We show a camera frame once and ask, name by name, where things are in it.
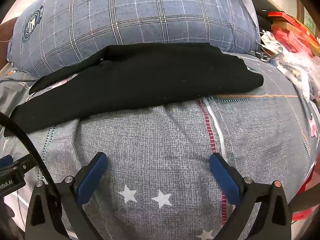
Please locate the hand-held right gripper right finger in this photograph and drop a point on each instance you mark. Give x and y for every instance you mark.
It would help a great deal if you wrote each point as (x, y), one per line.
(224, 180)

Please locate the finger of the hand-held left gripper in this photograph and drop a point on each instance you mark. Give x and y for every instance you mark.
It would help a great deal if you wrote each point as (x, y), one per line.
(17, 162)

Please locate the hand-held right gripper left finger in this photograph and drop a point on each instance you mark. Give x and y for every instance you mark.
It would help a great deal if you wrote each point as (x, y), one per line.
(92, 177)

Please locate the black pants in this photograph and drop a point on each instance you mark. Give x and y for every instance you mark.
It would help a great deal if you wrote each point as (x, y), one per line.
(150, 80)

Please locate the grey star print bed sheet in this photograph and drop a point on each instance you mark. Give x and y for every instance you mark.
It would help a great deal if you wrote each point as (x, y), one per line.
(162, 135)

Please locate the red plastic bag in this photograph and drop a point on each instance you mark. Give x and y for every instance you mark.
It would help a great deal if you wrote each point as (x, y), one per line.
(306, 192)

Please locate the white plastic bags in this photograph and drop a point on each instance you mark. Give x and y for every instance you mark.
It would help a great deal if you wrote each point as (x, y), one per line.
(287, 62)

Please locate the blue plaid quilt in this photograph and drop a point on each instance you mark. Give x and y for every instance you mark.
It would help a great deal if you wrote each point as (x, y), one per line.
(125, 12)

